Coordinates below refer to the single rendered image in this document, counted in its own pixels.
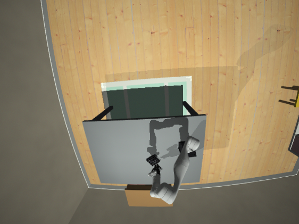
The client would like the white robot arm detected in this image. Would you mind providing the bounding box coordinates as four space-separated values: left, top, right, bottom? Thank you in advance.
148 136 200 204

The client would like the black knob box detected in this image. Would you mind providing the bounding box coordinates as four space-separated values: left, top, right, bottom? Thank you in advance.
146 155 160 166

